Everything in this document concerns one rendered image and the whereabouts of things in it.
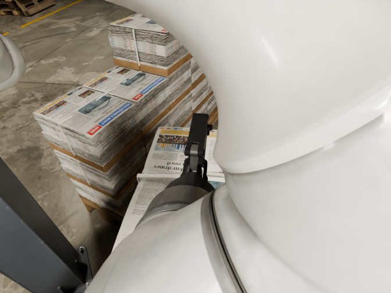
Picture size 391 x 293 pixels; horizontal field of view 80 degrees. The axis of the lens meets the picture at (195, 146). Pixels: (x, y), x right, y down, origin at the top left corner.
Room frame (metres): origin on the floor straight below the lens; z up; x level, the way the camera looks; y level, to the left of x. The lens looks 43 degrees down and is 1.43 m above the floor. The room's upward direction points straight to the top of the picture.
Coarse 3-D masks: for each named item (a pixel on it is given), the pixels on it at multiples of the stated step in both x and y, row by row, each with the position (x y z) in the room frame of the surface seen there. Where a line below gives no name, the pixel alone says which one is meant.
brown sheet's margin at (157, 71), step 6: (114, 60) 1.38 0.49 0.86; (120, 60) 1.36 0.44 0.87; (180, 60) 1.36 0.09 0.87; (186, 60) 1.42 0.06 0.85; (126, 66) 1.34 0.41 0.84; (132, 66) 1.32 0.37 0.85; (138, 66) 1.30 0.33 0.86; (144, 66) 1.29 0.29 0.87; (150, 66) 1.27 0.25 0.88; (174, 66) 1.29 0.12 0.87; (180, 66) 1.36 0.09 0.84; (150, 72) 1.27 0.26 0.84; (156, 72) 1.25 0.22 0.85; (162, 72) 1.23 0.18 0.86; (168, 72) 1.23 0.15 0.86
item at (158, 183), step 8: (144, 168) 0.36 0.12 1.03; (152, 168) 0.36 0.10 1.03; (160, 168) 0.36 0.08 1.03; (168, 168) 0.36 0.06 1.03; (216, 176) 0.34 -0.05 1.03; (224, 176) 0.34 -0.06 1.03; (144, 184) 0.32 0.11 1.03; (152, 184) 0.32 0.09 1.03; (160, 184) 0.32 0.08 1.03; (216, 184) 0.31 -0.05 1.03
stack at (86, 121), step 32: (192, 64) 1.50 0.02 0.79; (64, 96) 1.02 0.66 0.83; (96, 96) 1.03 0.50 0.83; (128, 96) 1.03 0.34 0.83; (160, 96) 1.16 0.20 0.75; (192, 96) 1.49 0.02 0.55; (64, 128) 0.79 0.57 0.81; (96, 128) 0.77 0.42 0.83; (128, 128) 0.89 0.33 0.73; (64, 160) 0.87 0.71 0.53; (96, 160) 0.73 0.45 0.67; (128, 160) 0.84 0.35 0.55; (96, 192) 0.79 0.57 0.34; (128, 192) 0.80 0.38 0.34
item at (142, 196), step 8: (136, 192) 0.29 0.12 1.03; (144, 192) 0.29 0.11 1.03; (152, 192) 0.29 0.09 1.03; (136, 200) 0.27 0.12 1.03; (144, 200) 0.27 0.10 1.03; (128, 208) 0.25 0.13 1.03; (136, 208) 0.25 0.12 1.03; (144, 208) 0.25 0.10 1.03; (128, 216) 0.23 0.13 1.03; (136, 216) 0.23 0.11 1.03; (128, 224) 0.22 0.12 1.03; (136, 224) 0.22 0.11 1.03; (120, 232) 0.20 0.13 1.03; (128, 232) 0.20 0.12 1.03; (120, 240) 0.19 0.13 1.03
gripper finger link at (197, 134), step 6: (192, 120) 0.28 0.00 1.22; (198, 120) 0.28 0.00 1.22; (204, 120) 0.28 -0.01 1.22; (192, 126) 0.27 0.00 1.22; (198, 126) 0.27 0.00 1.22; (204, 126) 0.27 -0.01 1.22; (192, 132) 0.25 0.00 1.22; (198, 132) 0.25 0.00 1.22; (204, 132) 0.25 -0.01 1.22; (192, 138) 0.24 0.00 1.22; (198, 138) 0.24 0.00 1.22; (204, 138) 0.24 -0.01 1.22; (186, 144) 0.23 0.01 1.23; (198, 144) 0.23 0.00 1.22; (204, 144) 0.23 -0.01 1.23; (186, 150) 0.21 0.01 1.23; (198, 150) 0.21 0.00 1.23; (198, 156) 0.21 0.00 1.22
